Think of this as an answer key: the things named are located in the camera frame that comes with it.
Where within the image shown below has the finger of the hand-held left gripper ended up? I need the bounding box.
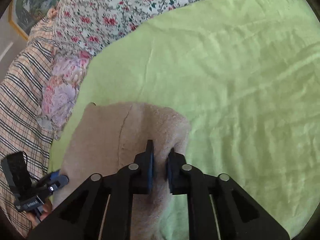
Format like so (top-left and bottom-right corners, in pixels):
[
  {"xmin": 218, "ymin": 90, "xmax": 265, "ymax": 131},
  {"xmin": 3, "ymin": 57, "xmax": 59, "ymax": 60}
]
[
  {"xmin": 37, "ymin": 175, "xmax": 69, "ymax": 195},
  {"xmin": 41, "ymin": 169, "xmax": 62, "ymax": 182}
]

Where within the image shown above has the pastel floral ruffled cloth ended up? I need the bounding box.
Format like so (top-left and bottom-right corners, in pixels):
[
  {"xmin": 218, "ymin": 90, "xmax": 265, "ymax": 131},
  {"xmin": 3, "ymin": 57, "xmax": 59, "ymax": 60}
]
[{"xmin": 37, "ymin": 50, "xmax": 91, "ymax": 140}]

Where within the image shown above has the light green bed sheet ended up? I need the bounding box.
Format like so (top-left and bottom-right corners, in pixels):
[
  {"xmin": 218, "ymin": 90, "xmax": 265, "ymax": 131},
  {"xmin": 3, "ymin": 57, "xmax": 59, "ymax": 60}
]
[{"xmin": 47, "ymin": 0, "xmax": 320, "ymax": 240}]

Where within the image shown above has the person's left hand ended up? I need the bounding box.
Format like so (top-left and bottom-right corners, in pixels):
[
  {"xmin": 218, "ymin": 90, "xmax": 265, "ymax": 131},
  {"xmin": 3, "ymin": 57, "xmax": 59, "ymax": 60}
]
[{"xmin": 30, "ymin": 201, "xmax": 53, "ymax": 223}]

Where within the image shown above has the rose print floral quilt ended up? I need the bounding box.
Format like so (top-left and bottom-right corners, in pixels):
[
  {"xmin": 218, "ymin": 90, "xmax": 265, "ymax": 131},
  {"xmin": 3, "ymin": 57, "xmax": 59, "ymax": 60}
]
[{"xmin": 49, "ymin": 0, "xmax": 305, "ymax": 58}]

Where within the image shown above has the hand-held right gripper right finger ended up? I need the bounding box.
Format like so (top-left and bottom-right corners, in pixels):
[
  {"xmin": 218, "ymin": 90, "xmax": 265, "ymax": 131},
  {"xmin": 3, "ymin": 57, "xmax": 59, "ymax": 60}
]
[{"xmin": 166, "ymin": 148, "xmax": 290, "ymax": 240}]

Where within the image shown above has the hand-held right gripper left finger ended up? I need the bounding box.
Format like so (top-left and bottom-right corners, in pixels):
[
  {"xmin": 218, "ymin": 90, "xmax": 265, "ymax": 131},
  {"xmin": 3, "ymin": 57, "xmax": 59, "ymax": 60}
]
[{"xmin": 26, "ymin": 140, "xmax": 154, "ymax": 240}]

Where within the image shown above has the plaid checked quilt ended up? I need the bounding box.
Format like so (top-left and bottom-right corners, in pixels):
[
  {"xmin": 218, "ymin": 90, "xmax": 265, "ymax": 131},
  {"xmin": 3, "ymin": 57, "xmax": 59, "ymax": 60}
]
[{"xmin": 0, "ymin": 17, "xmax": 62, "ymax": 238}]

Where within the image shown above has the beige knitted sweater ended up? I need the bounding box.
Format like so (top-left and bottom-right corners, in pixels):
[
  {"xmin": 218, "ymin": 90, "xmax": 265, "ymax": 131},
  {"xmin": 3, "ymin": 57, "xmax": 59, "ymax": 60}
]
[{"xmin": 51, "ymin": 102, "xmax": 192, "ymax": 240}]

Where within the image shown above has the framed wall picture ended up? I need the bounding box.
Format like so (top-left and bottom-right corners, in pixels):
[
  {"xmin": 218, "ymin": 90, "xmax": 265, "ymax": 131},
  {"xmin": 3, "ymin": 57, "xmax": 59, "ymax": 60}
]
[{"xmin": 9, "ymin": 0, "xmax": 72, "ymax": 41}]

